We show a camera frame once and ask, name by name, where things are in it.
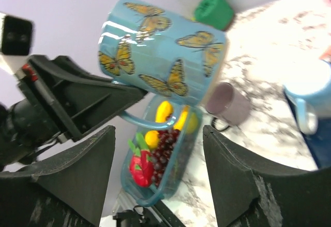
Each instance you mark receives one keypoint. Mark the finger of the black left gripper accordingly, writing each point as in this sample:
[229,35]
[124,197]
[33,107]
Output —
[77,101]

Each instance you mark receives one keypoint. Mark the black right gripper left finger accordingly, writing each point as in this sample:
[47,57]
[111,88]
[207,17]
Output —
[67,189]

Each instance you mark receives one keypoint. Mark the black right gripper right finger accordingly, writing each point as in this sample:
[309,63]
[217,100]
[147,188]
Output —
[250,190]

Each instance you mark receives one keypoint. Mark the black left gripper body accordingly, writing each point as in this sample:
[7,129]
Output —
[29,127]

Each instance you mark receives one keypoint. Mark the purple ceramic mug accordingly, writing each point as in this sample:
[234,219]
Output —
[227,106]

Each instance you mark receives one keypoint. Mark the blue butterfly mug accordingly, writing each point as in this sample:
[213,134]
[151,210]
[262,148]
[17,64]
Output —
[161,52]

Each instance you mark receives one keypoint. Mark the blue white gradient mug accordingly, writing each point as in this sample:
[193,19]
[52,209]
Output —
[308,88]

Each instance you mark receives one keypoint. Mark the pink ceramic mug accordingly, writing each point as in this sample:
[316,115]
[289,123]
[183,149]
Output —
[326,55]

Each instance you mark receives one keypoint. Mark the red toy dragon fruit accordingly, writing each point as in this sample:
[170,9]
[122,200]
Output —
[141,167]

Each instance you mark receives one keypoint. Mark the teal plastic fruit bin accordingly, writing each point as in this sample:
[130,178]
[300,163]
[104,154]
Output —
[189,125]

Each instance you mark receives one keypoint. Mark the dark blue mat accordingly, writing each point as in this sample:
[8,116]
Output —
[319,142]

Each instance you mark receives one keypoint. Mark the yellow toy mango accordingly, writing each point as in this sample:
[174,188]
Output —
[164,111]

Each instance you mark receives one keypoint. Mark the dark red toy grapes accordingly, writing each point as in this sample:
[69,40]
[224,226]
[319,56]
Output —
[162,143]

